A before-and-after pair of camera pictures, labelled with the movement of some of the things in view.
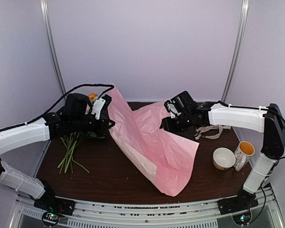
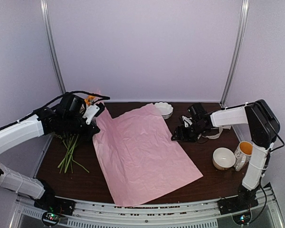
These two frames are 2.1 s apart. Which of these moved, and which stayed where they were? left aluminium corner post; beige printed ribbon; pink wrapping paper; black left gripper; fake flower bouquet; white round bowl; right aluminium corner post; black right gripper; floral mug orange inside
Moved: pink wrapping paper; black left gripper; black right gripper
Stayed: fake flower bouquet; left aluminium corner post; right aluminium corner post; white round bowl; beige printed ribbon; floral mug orange inside
